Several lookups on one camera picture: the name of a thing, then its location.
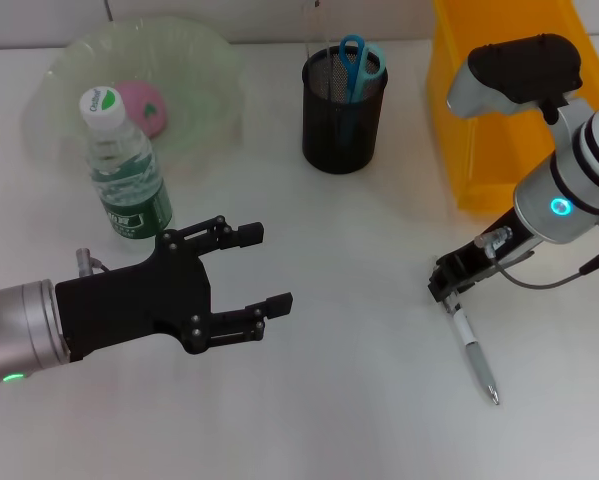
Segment left wrist cable with plug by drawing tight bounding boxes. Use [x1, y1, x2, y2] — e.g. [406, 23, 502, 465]
[75, 247, 111, 276]

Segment pink toy peach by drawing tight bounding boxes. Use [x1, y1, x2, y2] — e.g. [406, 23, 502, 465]
[114, 80, 170, 140]

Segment right wrist cable with plug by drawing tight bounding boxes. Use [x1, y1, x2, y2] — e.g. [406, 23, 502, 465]
[472, 219, 599, 290]

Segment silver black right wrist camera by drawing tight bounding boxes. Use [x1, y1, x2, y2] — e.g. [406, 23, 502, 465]
[447, 33, 584, 127]

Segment clear green-label water bottle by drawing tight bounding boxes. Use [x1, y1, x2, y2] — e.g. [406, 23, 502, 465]
[78, 85, 174, 241]

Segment wrist cable with plug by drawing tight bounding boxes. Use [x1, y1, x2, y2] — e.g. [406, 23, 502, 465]
[472, 219, 599, 290]
[75, 247, 111, 276]

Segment blue plastic scissors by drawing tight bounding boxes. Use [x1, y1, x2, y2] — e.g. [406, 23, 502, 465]
[339, 34, 388, 105]

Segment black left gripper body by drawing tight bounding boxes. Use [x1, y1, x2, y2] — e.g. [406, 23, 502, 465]
[54, 231, 214, 362]

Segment yellow plastic bin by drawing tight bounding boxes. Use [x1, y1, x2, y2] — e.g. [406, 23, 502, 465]
[425, 0, 599, 215]

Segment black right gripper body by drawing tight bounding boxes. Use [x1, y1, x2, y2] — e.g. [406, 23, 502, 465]
[436, 207, 548, 296]

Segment white grey ballpoint pen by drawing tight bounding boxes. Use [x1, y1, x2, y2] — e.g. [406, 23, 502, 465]
[445, 297, 502, 406]

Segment black mesh pen holder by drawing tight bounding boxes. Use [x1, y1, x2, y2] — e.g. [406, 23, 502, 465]
[301, 45, 389, 175]

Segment green glass fruit plate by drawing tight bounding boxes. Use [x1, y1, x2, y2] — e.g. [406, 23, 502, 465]
[21, 18, 248, 176]

